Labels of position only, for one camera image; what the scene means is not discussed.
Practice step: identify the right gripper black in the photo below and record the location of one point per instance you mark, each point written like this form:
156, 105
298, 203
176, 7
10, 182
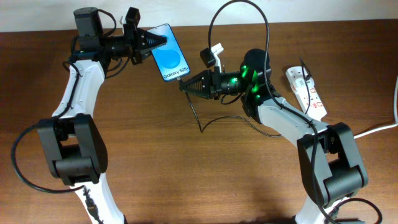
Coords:
213, 84

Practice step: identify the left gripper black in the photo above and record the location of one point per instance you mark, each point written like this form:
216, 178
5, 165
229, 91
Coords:
134, 40

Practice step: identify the blue screen Galaxy smartphone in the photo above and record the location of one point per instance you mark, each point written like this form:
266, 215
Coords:
169, 58

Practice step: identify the white power strip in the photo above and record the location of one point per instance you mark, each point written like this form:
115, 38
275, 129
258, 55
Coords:
309, 99

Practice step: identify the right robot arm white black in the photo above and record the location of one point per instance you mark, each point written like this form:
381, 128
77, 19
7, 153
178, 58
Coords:
331, 166

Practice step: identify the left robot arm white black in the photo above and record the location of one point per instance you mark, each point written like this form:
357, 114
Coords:
74, 149

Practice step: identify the white charger plug adapter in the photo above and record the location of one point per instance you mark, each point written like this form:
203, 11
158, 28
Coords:
300, 84

